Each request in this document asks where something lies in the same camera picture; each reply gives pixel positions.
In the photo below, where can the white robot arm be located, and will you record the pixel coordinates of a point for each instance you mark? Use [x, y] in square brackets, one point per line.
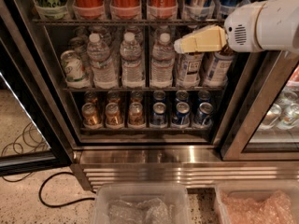
[278, 26]

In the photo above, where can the right iced tea bottle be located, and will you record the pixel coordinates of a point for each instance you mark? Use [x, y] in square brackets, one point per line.
[216, 66]

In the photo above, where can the clear plastic bin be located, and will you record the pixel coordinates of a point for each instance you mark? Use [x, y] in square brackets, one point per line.
[171, 193]

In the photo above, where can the middle gold can front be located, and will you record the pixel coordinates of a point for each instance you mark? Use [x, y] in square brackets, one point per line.
[114, 119]

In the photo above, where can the open fridge glass door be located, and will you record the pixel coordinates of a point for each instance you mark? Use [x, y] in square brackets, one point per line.
[31, 97]

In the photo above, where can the iced tea bottle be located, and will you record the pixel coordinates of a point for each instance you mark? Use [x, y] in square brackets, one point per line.
[188, 70]
[216, 66]

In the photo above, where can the middle water bottle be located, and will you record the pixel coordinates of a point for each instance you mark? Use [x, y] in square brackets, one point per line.
[132, 74]

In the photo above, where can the right fridge glass door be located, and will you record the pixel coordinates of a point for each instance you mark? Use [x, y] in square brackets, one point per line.
[264, 84]

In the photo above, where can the right coca-cola can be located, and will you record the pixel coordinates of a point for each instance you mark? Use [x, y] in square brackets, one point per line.
[162, 9]

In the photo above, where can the right water bottle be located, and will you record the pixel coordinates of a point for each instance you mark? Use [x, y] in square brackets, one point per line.
[162, 62]

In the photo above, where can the gold can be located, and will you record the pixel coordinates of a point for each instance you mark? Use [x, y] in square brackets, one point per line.
[91, 117]
[114, 119]
[135, 115]

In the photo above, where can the steel fridge base grille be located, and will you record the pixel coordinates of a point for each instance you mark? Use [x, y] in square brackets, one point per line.
[189, 166]

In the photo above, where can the clear bubble wrap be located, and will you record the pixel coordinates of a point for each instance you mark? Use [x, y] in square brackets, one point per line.
[152, 211]

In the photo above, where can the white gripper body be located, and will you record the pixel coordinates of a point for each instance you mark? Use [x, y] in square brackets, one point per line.
[241, 28]

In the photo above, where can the right blue can front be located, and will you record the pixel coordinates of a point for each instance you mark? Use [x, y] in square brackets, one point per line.
[202, 118]

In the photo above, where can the coca-cola can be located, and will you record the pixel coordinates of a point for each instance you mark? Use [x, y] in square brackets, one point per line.
[162, 9]
[89, 9]
[125, 9]

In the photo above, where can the left coca-cola can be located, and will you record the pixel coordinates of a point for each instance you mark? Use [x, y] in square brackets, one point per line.
[89, 9]

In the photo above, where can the middle blue can front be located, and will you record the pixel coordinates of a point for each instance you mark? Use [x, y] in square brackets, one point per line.
[181, 114]

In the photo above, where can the blue silver redbull can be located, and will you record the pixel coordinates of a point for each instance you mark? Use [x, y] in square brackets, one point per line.
[197, 9]

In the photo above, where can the silver can behind right door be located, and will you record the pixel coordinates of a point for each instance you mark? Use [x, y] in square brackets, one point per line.
[289, 118]

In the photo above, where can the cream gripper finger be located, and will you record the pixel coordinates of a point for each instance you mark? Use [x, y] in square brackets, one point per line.
[214, 32]
[202, 42]

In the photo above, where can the right gold can front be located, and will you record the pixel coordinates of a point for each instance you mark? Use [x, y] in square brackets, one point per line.
[135, 115]

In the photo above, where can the left iced tea bottle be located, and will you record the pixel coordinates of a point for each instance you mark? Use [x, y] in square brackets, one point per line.
[188, 70]

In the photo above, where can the left gold can front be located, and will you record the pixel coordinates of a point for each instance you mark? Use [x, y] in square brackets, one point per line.
[91, 117]

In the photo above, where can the left blue can front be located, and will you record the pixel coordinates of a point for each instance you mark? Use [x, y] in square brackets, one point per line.
[158, 116]

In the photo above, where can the left water bottle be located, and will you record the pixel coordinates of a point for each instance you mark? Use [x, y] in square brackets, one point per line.
[104, 75]

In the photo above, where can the water bottle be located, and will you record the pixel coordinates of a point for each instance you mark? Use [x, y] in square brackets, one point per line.
[162, 62]
[132, 74]
[104, 75]

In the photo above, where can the middle coca-cola can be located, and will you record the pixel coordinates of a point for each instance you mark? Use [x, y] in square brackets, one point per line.
[125, 9]

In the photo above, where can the bin with pink bubble wrap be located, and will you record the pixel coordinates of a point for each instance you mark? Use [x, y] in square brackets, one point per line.
[258, 190]

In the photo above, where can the pink bubble wrap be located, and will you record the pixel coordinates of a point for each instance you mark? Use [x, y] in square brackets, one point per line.
[276, 209]

